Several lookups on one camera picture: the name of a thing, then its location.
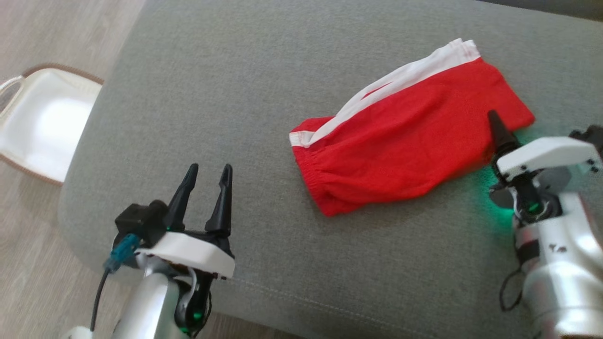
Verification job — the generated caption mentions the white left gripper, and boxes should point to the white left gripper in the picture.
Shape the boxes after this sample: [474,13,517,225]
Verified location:
[134,163,236,279]

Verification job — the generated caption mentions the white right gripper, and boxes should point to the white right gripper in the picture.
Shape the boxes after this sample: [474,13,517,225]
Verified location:
[487,110,603,179]

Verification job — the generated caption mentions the red white mesh shorts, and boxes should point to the red white mesh shorts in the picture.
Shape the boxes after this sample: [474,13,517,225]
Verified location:
[288,38,537,218]

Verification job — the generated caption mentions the white laundry basket brown rim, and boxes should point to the white laundry basket brown rim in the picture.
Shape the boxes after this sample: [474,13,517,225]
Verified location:
[0,63,105,187]

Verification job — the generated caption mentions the grey sofa seat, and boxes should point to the grey sofa seat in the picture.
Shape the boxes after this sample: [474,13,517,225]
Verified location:
[57,0,603,339]

